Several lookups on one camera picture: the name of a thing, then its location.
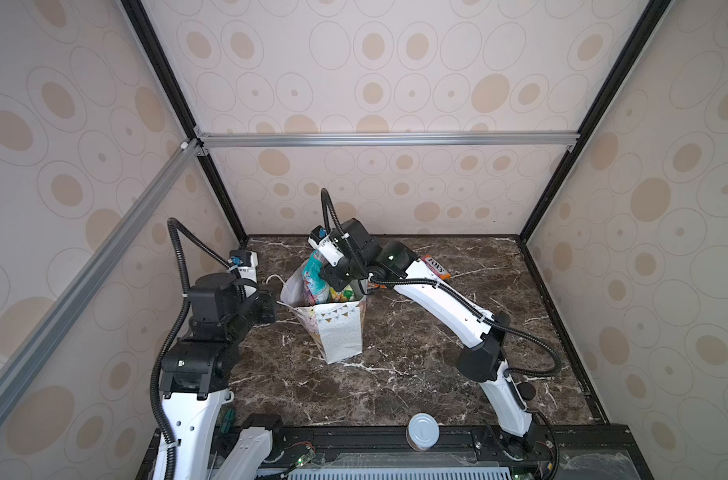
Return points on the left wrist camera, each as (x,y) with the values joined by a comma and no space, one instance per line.
(243,263)

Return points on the white paper bag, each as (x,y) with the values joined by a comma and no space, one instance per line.
(336,328)

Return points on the teal Fox's candy packet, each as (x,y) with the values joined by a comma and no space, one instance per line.
(316,289)

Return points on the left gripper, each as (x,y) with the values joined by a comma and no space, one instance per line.
(269,304)

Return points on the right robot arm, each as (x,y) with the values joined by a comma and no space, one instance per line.
(482,333)

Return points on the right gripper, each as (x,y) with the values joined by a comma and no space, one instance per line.
(328,274)

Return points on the horizontal aluminium bar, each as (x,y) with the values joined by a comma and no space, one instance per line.
(389,139)

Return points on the pink Fox's candy packet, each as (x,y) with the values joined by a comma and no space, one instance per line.
(436,267)

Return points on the diagonal aluminium bar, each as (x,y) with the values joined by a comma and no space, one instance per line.
(33,354)

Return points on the white round cap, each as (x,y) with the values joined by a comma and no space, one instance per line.
(423,432)

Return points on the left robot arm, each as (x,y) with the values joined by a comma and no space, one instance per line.
(190,378)

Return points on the brown bottle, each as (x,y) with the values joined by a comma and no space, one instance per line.
(526,390)

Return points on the green snack packet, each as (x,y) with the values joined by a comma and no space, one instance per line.
(347,294)

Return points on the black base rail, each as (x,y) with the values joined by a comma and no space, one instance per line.
(546,451)

